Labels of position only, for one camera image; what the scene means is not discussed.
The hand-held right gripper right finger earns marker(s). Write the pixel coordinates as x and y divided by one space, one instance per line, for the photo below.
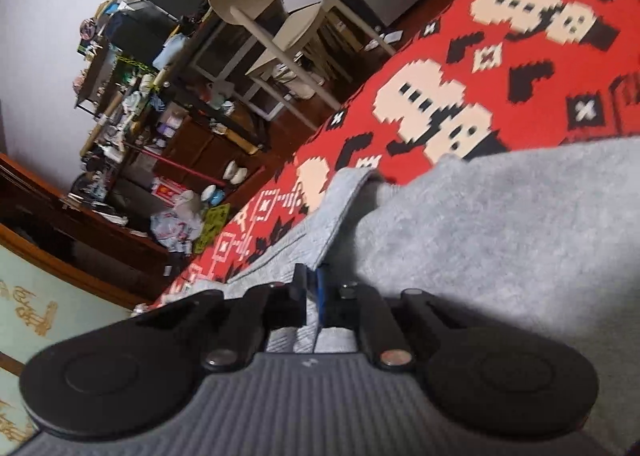
323 297

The blue bowl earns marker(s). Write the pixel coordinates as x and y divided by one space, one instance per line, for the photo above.
211 194

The white paper scrap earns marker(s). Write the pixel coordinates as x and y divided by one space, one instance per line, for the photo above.
387 38

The red white cardboard box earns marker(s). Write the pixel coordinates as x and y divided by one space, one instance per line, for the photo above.
167 188

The red patterned knit blanket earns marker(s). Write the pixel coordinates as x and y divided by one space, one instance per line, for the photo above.
435 50

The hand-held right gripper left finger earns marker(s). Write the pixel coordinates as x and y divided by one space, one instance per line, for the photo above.
300 288

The brown wooden door frame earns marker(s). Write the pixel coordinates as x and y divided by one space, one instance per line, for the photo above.
50 216

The white bowl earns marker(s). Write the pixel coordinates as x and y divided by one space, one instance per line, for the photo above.
235 171

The black frame desk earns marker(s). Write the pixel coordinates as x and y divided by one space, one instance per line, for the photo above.
225 123

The light green door panel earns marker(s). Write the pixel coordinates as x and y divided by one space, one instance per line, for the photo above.
30 296

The cluttered black metal shelf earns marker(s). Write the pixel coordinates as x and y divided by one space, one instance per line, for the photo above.
100 70

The brown wooden drawer cabinet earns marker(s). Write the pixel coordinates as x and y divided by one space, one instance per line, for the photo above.
195 145

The black computer case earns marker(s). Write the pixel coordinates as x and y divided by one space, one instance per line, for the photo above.
135 35

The white bag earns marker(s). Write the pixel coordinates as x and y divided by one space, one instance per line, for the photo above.
295 78

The white plastic bags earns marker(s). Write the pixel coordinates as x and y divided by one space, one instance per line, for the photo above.
172 228

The grey t-shirt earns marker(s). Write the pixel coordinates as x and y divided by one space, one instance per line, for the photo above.
475 236

